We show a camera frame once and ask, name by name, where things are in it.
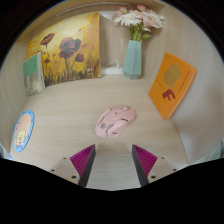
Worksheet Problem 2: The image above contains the pink and white flower bouquet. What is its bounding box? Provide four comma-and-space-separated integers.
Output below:
111, 4, 166, 42

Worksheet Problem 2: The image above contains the green covered book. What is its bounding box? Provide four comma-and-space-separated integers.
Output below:
22, 50, 46, 97

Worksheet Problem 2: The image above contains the white power strip cable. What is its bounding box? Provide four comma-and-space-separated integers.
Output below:
105, 59, 123, 69

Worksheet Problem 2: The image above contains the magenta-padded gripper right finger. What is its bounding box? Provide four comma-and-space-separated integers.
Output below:
131, 143, 178, 187

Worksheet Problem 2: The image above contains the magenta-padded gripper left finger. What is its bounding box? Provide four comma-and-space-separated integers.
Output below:
49, 143, 97, 189

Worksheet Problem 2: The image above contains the round blue-rimmed cartoon mouse pad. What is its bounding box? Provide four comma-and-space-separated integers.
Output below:
11, 109, 36, 153

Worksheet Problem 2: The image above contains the pink computer mouse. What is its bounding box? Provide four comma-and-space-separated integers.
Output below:
94, 105, 137, 139

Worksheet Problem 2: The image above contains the white power strip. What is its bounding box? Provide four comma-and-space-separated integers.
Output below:
100, 65, 124, 75

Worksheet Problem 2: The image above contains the orange covered book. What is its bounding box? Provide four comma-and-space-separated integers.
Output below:
148, 51, 198, 121

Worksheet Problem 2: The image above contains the teal faceted vase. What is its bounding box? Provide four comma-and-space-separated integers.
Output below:
121, 39, 143, 80

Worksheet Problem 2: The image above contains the yellow poppy flower painting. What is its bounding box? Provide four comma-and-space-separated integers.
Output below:
26, 12, 102, 87

